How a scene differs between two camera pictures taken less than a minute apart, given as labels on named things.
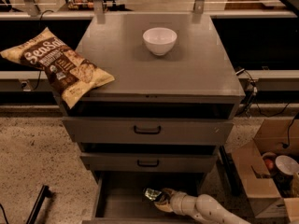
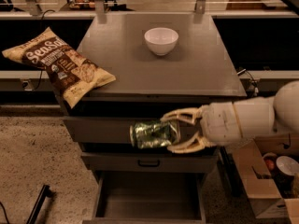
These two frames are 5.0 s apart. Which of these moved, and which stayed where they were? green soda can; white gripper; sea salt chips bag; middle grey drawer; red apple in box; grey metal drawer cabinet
Moved: green soda can; white gripper
Stayed: red apple in box; middle grey drawer; grey metal drawer cabinet; sea salt chips bag
